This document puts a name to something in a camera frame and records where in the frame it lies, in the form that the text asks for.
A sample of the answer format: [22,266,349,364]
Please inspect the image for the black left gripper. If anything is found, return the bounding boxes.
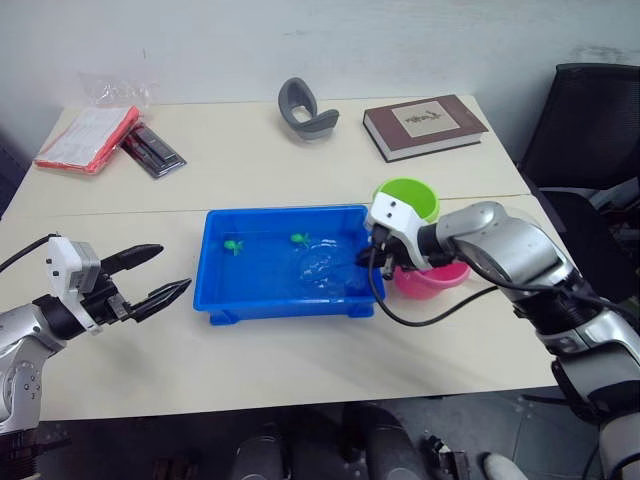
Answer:
[79,243,194,327]

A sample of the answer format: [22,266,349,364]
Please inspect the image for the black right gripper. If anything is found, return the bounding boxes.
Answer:
[352,224,420,275]

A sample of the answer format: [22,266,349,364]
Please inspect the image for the pink plastic bucket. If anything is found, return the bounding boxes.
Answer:
[391,261,472,302]

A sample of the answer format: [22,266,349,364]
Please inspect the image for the green plastic bucket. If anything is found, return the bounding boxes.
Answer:
[373,177,442,225]

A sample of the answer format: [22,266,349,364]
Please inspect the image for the blue plastic tub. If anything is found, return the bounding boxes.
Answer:
[192,203,388,327]

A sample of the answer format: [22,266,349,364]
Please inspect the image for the black memory stick pack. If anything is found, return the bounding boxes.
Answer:
[121,122,188,181]

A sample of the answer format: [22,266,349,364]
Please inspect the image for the grey curved foam pad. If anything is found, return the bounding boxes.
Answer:
[277,76,342,145]

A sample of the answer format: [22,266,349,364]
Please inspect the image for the brown hardcover book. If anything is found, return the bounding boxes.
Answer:
[362,94,491,164]

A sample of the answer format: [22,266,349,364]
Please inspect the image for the red-edged paper packet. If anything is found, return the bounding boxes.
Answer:
[33,104,145,177]

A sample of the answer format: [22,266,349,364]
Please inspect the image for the dark rounded shape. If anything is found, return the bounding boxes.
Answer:
[338,402,422,480]
[230,433,297,480]

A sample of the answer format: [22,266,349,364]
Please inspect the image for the clear plastic bag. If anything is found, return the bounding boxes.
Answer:
[76,71,162,110]

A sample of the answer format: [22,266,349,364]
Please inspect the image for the small black device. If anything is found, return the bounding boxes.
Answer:
[422,433,472,480]

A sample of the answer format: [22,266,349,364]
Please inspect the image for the black office chair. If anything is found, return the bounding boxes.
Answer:
[516,62,640,304]

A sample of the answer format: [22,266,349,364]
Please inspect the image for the white rounded object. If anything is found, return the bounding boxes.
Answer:
[481,451,525,480]

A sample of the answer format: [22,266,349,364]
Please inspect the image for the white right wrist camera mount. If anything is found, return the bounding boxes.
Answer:
[366,191,437,270]

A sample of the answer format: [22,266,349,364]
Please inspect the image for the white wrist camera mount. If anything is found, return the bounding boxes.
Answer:
[366,191,437,270]
[43,236,104,335]

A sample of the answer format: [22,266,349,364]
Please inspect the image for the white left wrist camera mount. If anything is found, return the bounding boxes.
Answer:
[43,236,104,335]

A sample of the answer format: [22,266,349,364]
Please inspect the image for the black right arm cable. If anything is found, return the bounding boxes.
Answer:
[366,227,521,329]

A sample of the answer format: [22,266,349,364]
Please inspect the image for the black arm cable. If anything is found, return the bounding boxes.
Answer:
[366,227,521,329]
[0,233,62,275]

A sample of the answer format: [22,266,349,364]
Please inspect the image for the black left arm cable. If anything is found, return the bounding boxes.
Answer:
[0,233,62,275]

